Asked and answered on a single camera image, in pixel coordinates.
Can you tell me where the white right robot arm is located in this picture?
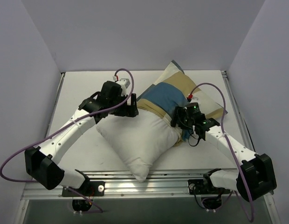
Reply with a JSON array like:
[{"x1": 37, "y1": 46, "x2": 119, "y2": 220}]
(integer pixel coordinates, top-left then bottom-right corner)
[{"x1": 171, "y1": 103, "x2": 277, "y2": 202}]

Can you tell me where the white pillow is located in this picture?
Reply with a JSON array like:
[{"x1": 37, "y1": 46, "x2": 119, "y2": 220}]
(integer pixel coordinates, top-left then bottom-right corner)
[{"x1": 96, "y1": 109, "x2": 182, "y2": 182}]

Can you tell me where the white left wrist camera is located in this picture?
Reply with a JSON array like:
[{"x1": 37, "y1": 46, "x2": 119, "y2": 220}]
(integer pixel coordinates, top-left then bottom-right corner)
[{"x1": 117, "y1": 78, "x2": 130, "y2": 90}]

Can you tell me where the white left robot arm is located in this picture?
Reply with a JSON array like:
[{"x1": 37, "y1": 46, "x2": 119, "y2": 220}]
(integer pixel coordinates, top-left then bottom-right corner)
[{"x1": 25, "y1": 79, "x2": 138, "y2": 196}]

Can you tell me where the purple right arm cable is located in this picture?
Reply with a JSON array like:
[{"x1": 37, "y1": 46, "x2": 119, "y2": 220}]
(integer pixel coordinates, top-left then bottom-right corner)
[{"x1": 187, "y1": 82, "x2": 255, "y2": 223}]

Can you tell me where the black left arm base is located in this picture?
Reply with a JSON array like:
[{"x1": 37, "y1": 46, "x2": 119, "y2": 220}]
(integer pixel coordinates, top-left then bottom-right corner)
[{"x1": 62, "y1": 181, "x2": 105, "y2": 197}]

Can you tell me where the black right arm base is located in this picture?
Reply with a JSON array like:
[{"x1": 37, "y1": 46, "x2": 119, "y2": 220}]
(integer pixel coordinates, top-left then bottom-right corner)
[{"x1": 187, "y1": 179, "x2": 230, "y2": 195}]

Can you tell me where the aluminium table frame rail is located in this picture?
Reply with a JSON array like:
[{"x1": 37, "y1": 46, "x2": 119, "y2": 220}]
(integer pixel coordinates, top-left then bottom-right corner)
[{"x1": 24, "y1": 69, "x2": 248, "y2": 197}]

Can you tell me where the checked blue tan pillowcase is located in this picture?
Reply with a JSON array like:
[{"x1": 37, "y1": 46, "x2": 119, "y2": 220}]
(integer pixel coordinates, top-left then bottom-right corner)
[{"x1": 137, "y1": 60, "x2": 223, "y2": 146}]

